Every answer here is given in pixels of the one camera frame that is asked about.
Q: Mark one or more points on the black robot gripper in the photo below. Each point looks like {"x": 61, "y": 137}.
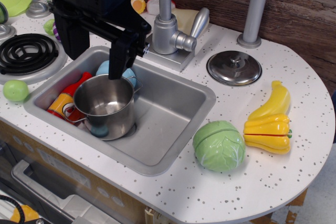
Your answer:
{"x": 75, "y": 19}

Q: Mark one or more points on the round steel pot lid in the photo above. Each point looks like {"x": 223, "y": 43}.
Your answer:
{"x": 234, "y": 68}

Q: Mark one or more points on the stainless steel pot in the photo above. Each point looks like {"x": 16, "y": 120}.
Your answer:
{"x": 107, "y": 105}

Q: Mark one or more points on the light blue toy vegetable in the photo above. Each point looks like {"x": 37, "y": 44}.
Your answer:
{"x": 128, "y": 74}

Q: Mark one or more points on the purple toy onion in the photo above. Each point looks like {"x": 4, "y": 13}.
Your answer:
{"x": 55, "y": 32}

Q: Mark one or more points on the yellow toy corn piece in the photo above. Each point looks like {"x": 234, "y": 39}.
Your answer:
{"x": 138, "y": 5}

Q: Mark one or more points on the red white toy cheese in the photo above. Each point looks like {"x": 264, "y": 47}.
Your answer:
{"x": 155, "y": 7}

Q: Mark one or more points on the red ketchup toy bottle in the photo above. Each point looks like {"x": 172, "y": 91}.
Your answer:
{"x": 63, "y": 107}

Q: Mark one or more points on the grey stove knob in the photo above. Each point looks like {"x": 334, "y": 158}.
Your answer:
{"x": 37, "y": 10}

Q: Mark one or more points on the grey toy faucet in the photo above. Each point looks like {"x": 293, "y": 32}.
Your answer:
{"x": 170, "y": 47}

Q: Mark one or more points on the front black stove burner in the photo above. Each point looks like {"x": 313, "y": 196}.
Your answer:
{"x": 31, "y": 58}

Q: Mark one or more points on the cream toy cheese wedge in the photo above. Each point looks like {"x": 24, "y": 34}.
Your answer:
{"x": 185, "y": 19}

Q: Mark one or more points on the grey toy sink basin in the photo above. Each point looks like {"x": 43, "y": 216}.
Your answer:
{"x": 143, "y": 122}

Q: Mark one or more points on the grey stove knob left edge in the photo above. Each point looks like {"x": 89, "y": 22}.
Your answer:
{"x": 6, "y": 32}

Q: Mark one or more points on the green toy lime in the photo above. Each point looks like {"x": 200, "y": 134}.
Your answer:
{"x": 15, "y": 90}

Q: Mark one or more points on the grey support pole right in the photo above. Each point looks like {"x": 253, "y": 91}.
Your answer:
{"x": 250, "y": 37}

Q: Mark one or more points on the green toy cabbage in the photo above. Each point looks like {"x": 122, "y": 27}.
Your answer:
{"x": 218, "y": 146}

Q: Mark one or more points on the yellow toy below counter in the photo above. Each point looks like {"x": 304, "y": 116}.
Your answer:
{"x": 29, "y": 214}

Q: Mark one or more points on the yellow toy banana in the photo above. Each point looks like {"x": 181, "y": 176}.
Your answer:
{"x": 278, "y": 102}

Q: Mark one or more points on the yellow toy bell pepper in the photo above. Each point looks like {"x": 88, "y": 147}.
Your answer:
{"x": 270, "y": 133}

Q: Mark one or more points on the grey oven door handle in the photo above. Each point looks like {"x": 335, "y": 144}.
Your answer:
{"x": 57, "y": 197}

